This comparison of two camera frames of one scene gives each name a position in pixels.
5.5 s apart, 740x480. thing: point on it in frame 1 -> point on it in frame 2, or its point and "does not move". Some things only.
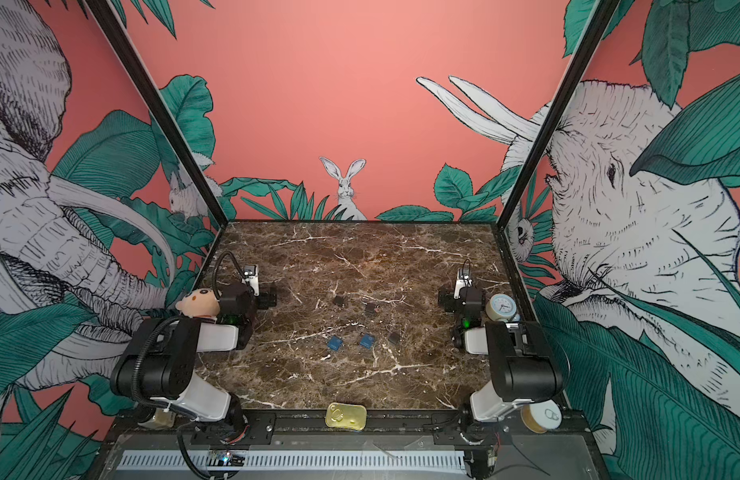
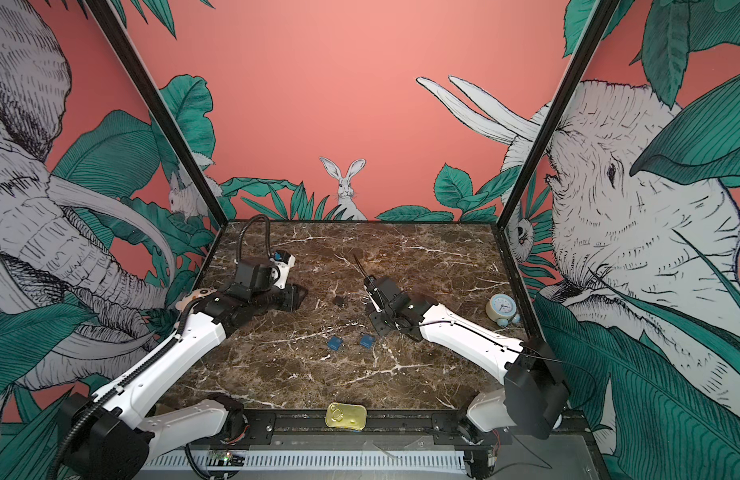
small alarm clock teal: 502,308 does not move
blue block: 334,343 does not move
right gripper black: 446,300 -> 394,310
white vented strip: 406,460 does not move
